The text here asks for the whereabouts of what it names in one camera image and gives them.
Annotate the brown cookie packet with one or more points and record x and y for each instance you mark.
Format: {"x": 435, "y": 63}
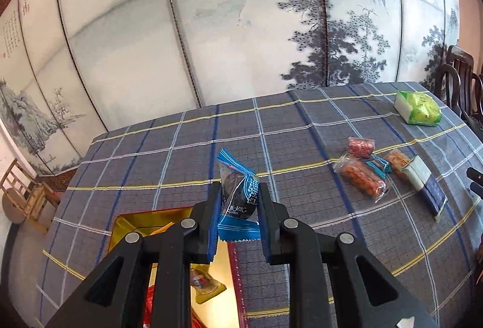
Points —
{"x": 398, "y": 161}

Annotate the clear packet of orange snacks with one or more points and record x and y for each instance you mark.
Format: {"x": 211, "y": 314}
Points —
{"x": 360, "y": 177}

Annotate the red tin box gold inside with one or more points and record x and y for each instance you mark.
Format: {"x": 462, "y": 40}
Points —
{"x": 151, "y": 218}

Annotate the blue dark snack packet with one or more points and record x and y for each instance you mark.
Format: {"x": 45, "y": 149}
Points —
{"x": 237, "y": 192}

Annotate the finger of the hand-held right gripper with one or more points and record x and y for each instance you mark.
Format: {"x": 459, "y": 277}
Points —
{"x": 476, "y": 174}
{"x": 477, "y": 191}

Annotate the ink landscape folding screen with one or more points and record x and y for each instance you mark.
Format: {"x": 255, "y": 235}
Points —
{"x": 151, "y": 29}

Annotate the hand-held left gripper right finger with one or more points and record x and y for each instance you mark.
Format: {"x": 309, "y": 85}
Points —
{"x": 266, "y": 237}

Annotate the round wooden board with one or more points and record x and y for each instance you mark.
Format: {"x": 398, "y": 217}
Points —
{"x": 13, "y": 209}

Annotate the pink red candy packet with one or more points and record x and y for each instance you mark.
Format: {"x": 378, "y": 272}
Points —
{"x": 360, "y": 147}

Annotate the small blue wrapper packet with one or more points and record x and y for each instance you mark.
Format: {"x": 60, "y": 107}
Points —
{"x": 379, "y": 167}

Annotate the blue grey plaid tablecloth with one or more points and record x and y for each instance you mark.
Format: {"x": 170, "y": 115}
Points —
{"x": 302, "y": 146}

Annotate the brown candy yellow-edged packet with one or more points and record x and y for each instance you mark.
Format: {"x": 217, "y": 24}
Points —
{"x": 205, "y": 284}

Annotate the green tissue pack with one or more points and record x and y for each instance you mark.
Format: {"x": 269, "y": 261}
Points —
{"x": 419, "y": 108}

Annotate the white and navy box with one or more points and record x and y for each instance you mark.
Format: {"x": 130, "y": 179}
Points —
{"x": 430, "y": 188}

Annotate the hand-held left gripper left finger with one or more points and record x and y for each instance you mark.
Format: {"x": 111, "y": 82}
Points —
{"x": 213, "y": 237}

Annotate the light wooden chair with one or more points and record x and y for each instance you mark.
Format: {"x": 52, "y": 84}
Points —
{"x": 36, "y": 199}

